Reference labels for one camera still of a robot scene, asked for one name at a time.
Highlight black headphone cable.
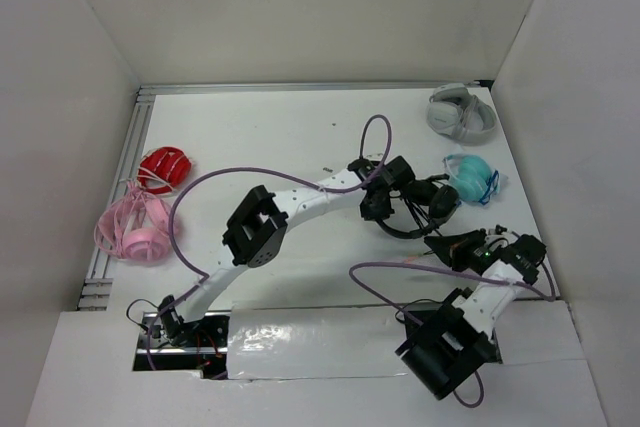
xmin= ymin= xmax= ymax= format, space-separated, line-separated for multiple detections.
xmin=394 ymin=186 xmax=451 ymax=263

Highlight black headphones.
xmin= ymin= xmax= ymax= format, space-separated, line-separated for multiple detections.
xmin=374 ymin=174 xmax=460 ymax=240

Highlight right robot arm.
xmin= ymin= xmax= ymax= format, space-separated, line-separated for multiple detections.
xmin=396 ymin=229 xmax=547 ymax=400

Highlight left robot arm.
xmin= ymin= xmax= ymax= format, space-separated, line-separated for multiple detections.
xmin=158 ymin=156 xmax=415 ymax=346

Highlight teal headphones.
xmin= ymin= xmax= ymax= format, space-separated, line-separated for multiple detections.
xmin=443 ymin=153 xmax=501 ymax=205

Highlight grey white headphones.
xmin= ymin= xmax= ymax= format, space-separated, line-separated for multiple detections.
xmin=426 ymin=83 xmax=497 ymax=145

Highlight red headphones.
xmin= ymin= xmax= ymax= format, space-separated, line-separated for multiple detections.
xmin=136 ymin=146 xmax=193 ymax=195

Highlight pink headphones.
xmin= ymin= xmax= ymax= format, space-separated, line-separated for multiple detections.
xmin=94 ymin=181 xmax=171 ymax=264

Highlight white taped cover sheet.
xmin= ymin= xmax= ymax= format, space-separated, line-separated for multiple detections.
xmin=226 ymin=307 xmax=408 ymax=380

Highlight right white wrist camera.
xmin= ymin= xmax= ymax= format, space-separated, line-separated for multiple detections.
xmin=485 ymin=225 xmax=509 ymax=250

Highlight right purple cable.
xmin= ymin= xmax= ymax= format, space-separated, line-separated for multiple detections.
xmin=348 ymin=231 xmax=559 ymax=407

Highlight purple cable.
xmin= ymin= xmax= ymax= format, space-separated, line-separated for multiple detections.
xmin=348 ymin=231 xmax=559 ymax=407
xmin=144 ymin=115 xmax=394 ymax=373

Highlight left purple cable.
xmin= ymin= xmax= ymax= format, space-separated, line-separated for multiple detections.
xmin=144 ymin=115 xmax=394 ymax=373

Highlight aluminium rail frame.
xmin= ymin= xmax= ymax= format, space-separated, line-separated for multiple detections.
xmin=77 ymin=80 xmax=499 ymax=311

